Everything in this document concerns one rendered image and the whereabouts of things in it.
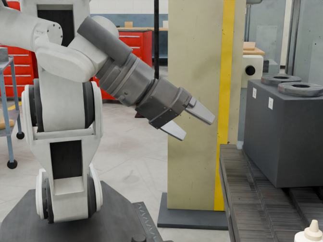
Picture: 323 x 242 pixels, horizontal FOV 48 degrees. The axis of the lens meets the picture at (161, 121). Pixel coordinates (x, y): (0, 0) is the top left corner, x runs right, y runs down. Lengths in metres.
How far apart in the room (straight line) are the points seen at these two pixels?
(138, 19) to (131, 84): 8.81
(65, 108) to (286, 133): 0.53
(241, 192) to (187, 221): 1.56
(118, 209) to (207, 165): 1.03
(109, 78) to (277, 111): 0.34
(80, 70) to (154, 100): 0.14
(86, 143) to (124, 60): 0.41
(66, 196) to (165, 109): 0.54
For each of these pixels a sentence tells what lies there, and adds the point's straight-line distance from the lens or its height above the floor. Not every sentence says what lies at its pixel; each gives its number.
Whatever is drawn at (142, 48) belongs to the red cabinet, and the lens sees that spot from 4.90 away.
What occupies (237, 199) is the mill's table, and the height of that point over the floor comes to 0.90.
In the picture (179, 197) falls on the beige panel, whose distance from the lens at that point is 2.39.
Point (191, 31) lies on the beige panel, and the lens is 2.10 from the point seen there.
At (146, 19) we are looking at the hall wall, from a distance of 9.43.
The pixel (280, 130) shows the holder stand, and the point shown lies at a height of 1.03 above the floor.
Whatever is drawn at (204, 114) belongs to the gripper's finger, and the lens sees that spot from 0.68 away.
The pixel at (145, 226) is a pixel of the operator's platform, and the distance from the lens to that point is 1.57.
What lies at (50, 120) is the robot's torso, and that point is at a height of 0.99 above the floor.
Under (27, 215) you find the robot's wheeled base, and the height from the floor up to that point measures 0.57.
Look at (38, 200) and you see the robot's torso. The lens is 1.19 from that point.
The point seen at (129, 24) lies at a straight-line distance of 9.16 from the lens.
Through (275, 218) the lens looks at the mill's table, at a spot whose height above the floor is 0.90.
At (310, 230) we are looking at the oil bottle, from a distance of 0.49.
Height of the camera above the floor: 1.25
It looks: 17 degrees down
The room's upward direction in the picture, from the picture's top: straight up
